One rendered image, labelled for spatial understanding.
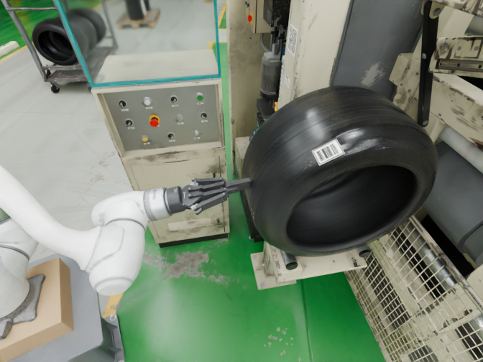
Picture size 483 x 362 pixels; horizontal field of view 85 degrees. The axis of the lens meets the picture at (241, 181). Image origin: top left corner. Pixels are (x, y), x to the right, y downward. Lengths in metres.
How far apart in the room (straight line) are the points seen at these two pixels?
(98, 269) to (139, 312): 1.33
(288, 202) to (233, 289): 1.31
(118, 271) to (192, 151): 0.91
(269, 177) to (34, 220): 0.53
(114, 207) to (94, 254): 0.15
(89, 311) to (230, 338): 0.85
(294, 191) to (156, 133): 0.94
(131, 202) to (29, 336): 0.69
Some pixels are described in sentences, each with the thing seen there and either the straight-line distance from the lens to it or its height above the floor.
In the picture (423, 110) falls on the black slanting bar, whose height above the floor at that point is 1.29.
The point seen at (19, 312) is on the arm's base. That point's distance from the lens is 1.31.
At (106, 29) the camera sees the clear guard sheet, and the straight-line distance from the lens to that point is 1.24.
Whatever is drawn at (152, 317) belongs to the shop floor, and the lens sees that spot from 1.95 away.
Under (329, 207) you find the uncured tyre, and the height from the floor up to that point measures 0.92.
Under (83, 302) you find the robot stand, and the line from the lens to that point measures 1.37.
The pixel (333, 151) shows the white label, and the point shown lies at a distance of 0.64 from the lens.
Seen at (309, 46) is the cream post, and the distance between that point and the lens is 0.89.
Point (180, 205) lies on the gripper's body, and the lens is 0.75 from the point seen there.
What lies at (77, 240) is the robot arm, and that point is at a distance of 0.70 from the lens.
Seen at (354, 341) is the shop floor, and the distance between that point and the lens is 1.95.
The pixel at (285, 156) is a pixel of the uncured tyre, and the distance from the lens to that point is 0.67.
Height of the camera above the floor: 1.78
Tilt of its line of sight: 45 degrees down
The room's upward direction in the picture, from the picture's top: straight up
